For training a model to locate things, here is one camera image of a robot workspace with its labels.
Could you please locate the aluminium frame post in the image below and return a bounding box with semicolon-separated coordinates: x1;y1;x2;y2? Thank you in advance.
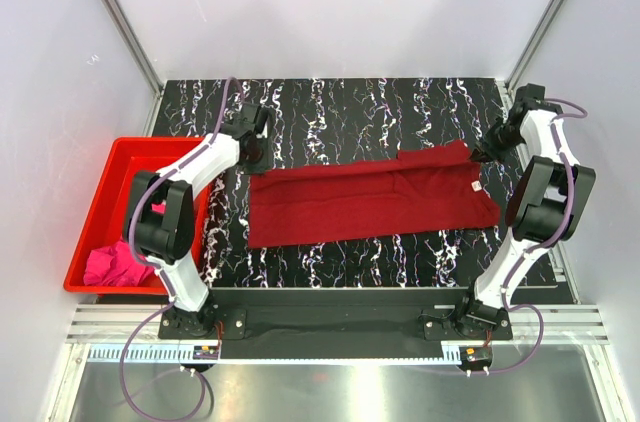
101;0;164;97
504;0;568;91

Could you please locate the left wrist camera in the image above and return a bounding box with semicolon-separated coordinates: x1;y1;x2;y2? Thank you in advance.
239;103;275;138

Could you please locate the pink t shirt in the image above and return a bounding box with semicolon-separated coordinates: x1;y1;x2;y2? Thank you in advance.
82;208;161;292

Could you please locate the red plastic bin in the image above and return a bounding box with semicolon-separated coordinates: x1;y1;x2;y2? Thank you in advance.
63;137;202;296

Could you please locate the aluminium rail front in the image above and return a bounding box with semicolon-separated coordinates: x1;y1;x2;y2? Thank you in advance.
65;304;609;366

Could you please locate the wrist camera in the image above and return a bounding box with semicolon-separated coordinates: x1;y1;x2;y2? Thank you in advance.
514;83;546;111
239;103;275;138

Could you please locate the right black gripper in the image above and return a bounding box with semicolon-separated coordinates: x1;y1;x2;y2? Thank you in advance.
467;118;524;166

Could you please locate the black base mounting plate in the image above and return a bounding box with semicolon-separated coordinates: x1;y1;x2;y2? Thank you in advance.
159;288;513;361

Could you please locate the left aluminium frame post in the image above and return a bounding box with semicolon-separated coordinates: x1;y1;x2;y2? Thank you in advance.
101;0;164;97

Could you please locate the dark red t shirt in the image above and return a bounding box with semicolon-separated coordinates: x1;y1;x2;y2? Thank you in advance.
248;140;501;249

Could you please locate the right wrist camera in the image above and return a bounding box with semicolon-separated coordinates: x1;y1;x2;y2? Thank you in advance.
514;83;546;111

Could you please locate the right aluminium frame post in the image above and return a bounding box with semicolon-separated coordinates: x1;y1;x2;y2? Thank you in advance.
504;0;568;91

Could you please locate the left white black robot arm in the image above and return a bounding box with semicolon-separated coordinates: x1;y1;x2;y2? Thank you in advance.
123;120;272;338

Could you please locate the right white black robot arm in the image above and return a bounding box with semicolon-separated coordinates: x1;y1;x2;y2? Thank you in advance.
453;98;596;339

